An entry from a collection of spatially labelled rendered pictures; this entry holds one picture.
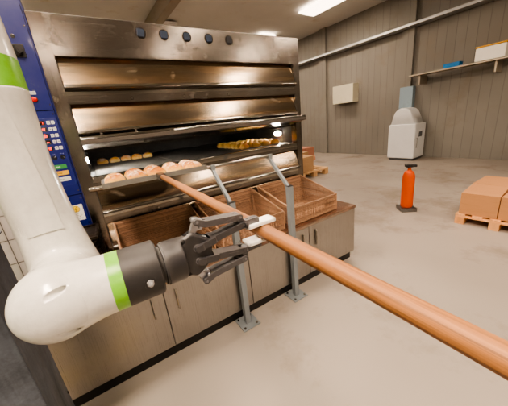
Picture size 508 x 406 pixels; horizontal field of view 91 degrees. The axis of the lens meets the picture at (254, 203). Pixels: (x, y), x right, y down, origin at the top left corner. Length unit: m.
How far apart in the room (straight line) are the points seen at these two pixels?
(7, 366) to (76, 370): 0.94
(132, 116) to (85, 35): 0.49
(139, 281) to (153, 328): 1.37
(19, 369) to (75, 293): 0.53
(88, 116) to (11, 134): 1.45
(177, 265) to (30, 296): 0.18
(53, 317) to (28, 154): 0.25
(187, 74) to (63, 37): 0.72
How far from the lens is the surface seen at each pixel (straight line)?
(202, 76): 2.15
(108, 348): 1.79
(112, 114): 1.97
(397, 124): 8.17
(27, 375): 0.94
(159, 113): 2.01
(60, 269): 0.44
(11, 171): 0.53
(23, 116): 0.54
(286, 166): 2.54
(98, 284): 0.42
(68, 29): 2.04
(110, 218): 2.02
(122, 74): 2.01
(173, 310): 1.76
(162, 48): 2.10
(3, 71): 0.55
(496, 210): 3.81
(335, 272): 0.38
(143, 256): 0.43
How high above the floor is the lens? 1.41
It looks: 18 degrees down
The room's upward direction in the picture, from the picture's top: 6 degrees counter-clockwise
